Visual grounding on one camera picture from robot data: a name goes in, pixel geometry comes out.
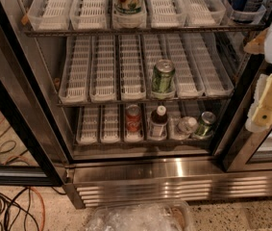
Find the green soda can bottom shelf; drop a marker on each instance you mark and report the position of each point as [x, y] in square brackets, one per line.
[205, 123]

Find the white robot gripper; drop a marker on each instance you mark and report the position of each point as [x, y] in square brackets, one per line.
[259, 117]

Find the bottom wire shelf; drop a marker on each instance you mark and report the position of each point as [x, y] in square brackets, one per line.
[190, 141]

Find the clear plastic bin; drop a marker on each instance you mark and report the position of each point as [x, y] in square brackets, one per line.
[168, 215]

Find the middle wire shelf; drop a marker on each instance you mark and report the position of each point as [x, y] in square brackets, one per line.
[147, 100]

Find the green soda can shelf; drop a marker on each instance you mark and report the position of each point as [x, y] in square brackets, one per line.
[162, 78]
[205, 123]

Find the dark drink bottle white cap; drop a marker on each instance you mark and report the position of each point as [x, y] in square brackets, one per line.
[158, 121]

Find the open glass fridge door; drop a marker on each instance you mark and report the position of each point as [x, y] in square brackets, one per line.
[29, 99]

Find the stainless steel fridge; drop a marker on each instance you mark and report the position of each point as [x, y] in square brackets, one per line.
[221, 169]

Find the green soda can middle shelf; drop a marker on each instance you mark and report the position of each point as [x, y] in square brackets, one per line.
[162, 78]

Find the red coca-cola can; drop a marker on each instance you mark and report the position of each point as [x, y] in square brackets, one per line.
[133, 118]

